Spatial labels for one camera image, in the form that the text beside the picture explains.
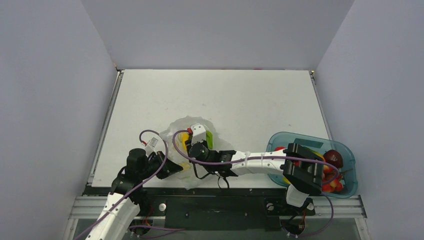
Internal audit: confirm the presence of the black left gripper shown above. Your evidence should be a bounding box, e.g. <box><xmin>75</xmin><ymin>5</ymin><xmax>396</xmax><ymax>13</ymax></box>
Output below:
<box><xmin>139</xmin><ymin>150</ymin><xmax>183</xmax><ymax>180</ymax></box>

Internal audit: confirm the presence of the green fake pepper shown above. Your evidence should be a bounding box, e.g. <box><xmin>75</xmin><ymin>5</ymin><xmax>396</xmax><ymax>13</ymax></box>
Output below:
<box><xmin>205</xmin><ymin>130</ymin><xmax>214</xmax><ymax>149</ymax></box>

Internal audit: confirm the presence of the aluminium table edge rail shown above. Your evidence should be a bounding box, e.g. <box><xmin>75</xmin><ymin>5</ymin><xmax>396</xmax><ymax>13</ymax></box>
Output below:
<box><xmin>308</xmin><ymin>70</ymin><xmax>333</xmax><ymax>140</ymax></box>
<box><xmin>86</xmin><ymin>69</ymin><xmax>125</xmax><ymax>186</ymax></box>

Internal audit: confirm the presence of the translucent plastic bag with prints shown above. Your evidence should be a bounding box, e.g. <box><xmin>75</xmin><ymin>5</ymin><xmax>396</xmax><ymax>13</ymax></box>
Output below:
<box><xmin>159</xmin><ymin>116</ymin><xmax>233</xmax><ymax>190</ymax></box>

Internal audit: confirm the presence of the red fake tomato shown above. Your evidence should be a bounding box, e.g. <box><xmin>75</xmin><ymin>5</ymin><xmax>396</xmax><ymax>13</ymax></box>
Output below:
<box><xmin>273</xmin><ymin>146</ymin><xmax>285</xmax><ymax>152</ymax></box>

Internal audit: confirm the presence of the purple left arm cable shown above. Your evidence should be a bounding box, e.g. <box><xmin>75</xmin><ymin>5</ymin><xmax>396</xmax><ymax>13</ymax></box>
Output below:
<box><xmin>72</xmin><ymin>129</ymin><xmax>169</xmax><ymax>240</ymax></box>

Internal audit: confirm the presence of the dark red fake apple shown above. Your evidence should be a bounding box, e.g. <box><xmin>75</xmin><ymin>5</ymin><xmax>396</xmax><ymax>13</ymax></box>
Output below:
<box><xmin>323</xmin><ymin>149</ymin><xmax>344</xmax><ymax>169</ymax></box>

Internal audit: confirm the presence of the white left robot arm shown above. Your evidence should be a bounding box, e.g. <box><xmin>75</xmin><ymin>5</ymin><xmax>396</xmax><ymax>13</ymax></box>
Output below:
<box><xmin>86</xmin><ymin>148</ymin><xmax>184</xmax><ymax>240</ymax></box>

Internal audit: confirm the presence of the yellow fake banana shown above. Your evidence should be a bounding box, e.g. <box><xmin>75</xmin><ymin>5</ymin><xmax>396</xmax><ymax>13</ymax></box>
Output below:
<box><xmin>178</xmin><ymin>132</ymin><xmax>192</xmax><ymax>152</ymax></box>

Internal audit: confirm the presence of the red fake strawberries bunch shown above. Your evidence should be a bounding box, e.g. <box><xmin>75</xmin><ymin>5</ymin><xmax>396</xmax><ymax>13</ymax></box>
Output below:
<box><xmin>321</xmin><ymin>165</ymin><xmax>344</xmax><ymax>193</ymax></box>

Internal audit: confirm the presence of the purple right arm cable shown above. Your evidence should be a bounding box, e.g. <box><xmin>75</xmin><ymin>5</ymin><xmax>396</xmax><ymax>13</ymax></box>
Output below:
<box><xmin>171</xmin><ymin>129</ymin><xmax>340</xmax><ymax>238</ymax></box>

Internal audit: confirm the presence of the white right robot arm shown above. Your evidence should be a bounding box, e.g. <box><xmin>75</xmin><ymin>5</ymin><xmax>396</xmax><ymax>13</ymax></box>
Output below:
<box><xmin>186</xmin><ymin>141</ymin><xmax>325</xmax><ymax>214</ymax></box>

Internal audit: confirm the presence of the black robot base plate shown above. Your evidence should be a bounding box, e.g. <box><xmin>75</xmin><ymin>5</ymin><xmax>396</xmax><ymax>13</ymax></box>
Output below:
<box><xmin>135</xmin><ymin>187</ymin><xmax>316</xmax><ymax>231</ymax></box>

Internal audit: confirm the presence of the aluminium table edge rail left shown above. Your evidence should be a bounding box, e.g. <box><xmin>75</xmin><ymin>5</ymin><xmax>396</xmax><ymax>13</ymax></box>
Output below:
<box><xmin>86</xmin><ymin>69</ymin><xmax>125</xmax><ymax>186</ymax></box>

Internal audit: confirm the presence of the teal plastic tray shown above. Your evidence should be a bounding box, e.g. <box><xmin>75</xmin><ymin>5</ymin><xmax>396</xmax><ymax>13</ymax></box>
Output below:
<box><xmin>266</xmin><ymin>131</ymin><xmax>359</xmax><ymax>199</ymax></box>

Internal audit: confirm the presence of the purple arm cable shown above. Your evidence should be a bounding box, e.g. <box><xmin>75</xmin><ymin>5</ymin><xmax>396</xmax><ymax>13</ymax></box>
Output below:
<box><xmin>171</xmin><ymin>129</ymin><xmax>340</xmax><ymax>238</ymax></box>
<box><xmin>72</xmin><ymin>129</ymin><xmax>169</xmax><ymax>240</ymax></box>

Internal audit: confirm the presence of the aluminium table edge rail right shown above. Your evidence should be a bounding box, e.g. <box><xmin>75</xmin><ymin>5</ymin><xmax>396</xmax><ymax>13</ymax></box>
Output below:
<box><xmin>308</xmin><ymin>70</ymin><xmax>333</xmax><ymax>140</ymax></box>

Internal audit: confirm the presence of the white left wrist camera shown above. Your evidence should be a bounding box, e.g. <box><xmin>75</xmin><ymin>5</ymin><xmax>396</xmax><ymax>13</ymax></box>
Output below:
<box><xmin>144</xmin><ymin>137</ymin><xmax>161</xmax><ymax>156</ymax></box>

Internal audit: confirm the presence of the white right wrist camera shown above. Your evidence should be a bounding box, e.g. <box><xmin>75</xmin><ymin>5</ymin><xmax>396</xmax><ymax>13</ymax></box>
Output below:
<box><xmin>190</xmin><ymin>123</ymin><xmax>207</xmax><ymax>145</ymax></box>

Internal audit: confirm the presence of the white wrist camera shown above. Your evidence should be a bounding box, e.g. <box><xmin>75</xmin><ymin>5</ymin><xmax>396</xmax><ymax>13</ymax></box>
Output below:
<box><xmin>190</xmin><ymin>123</ymin><xmax>207</xmax><ymax>145</ymax></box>
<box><xmin>144</xmin><ymin>137</ymin><xmax>161</xmax><ymax>156</ymax></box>

